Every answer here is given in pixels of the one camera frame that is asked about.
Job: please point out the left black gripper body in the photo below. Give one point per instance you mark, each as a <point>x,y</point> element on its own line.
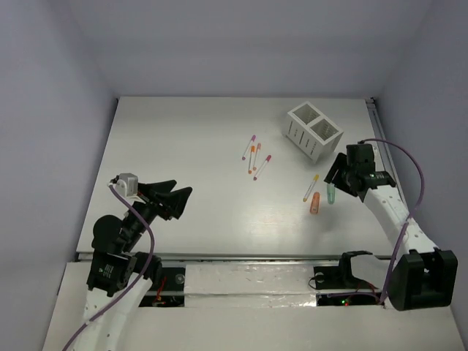
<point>154,199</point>

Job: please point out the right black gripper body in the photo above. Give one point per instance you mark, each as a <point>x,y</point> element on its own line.
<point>344,182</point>

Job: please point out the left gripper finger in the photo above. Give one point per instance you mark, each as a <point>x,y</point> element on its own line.
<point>157,189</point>
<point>175,202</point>

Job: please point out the green glue stick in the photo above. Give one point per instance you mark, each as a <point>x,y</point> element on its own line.
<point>331,194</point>

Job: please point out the yellow cap white pen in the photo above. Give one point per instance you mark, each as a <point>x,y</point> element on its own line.
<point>310,188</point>

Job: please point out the orange glue stick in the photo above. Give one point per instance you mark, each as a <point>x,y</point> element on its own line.
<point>315,203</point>

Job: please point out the magenta cap white pen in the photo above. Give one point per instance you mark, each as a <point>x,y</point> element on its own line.
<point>262,167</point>

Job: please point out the pale pink cap pen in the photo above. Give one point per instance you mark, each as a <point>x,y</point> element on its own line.
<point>256,156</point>

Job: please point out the orange cap white pen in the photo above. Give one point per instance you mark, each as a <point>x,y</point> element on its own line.
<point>251,159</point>

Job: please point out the purple cap white pen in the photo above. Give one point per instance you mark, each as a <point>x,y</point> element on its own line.
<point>249,145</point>

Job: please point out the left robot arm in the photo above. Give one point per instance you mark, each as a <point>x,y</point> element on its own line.
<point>125,273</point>

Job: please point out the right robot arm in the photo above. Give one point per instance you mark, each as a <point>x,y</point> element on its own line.
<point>419,275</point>

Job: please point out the white two-compartment container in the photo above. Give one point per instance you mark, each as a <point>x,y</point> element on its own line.
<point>312,131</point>

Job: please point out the white foam front panel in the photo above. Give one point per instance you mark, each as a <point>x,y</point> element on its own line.
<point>248,285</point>

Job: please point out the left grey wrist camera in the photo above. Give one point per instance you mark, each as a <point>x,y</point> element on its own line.
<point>126,185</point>

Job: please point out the aluminium rail right side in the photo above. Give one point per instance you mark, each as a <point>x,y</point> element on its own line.
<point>383,148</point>

